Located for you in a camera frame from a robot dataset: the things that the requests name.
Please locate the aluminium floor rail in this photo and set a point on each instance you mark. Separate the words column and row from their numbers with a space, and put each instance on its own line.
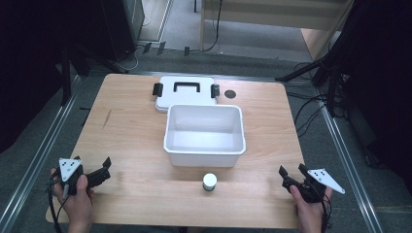
column 351, row 168
column 32, row 168

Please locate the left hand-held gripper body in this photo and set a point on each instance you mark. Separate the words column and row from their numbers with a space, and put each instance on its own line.
column 68, row 168

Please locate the person's left hand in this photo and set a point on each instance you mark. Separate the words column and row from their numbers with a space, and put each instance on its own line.
column 77, row 205

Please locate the dark round table grommet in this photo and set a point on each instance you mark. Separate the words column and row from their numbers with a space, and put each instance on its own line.
column 230, row 94

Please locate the small jar with white cap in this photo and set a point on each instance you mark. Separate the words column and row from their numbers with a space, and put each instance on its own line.
column 209, row 179

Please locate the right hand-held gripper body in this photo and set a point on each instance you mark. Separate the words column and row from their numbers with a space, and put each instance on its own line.
column 312, row 192

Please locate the person's right hand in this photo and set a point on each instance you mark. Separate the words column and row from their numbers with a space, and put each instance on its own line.
column 311, row 213

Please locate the light wooden furniture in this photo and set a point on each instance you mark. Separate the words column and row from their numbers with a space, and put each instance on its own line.
column 259, row 14

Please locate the black metal stand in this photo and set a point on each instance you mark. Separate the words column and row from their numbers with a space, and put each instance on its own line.
column 330, row 84
column 66, row 81

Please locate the white plastic storage box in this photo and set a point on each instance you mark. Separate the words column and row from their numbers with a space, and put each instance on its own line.
column 204, row 159

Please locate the dark cabinet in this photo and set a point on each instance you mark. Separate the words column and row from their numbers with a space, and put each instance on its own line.
column 121, row 29

